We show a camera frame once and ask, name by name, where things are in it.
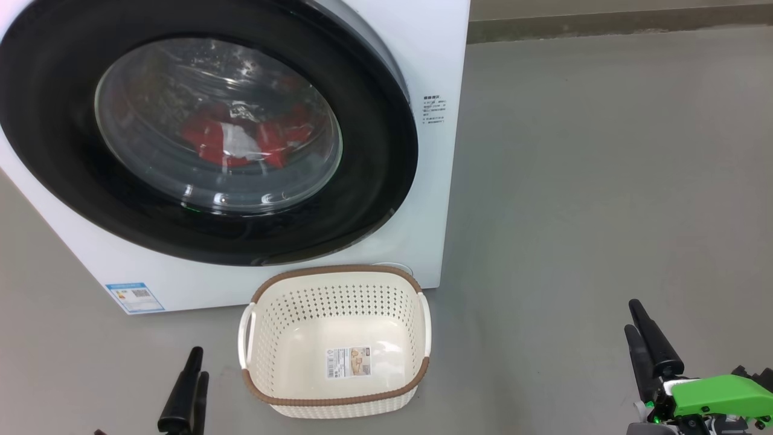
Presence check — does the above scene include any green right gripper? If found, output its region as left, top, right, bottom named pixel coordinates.
left=624, top=299, right=773, bottom=435

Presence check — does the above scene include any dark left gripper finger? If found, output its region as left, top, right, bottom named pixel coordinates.
left=193, top=372, right=210, bottom=435
left=158, top=346, right=204, bottom=434

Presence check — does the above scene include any white front-load washing machine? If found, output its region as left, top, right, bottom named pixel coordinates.
left=0, top=0, right=472, bottom=316

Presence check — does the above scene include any round drain filter cover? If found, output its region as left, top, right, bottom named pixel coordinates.
left=370, top=263, right=414, bottom=279

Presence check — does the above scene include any red and white garment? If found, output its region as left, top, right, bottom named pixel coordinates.
left=180, top=103, right=316, bottom=170

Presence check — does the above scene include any black glass washer door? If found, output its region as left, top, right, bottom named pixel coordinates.
left=0, top=0, right=419, bottom=266

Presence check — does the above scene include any cream basket with brown rim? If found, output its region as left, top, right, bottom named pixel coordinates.
left=237, top=265, right=432, bottom=419

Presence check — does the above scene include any blue energy label sticker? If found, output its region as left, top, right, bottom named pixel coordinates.
left=105, top=282, right=165, bottom=315

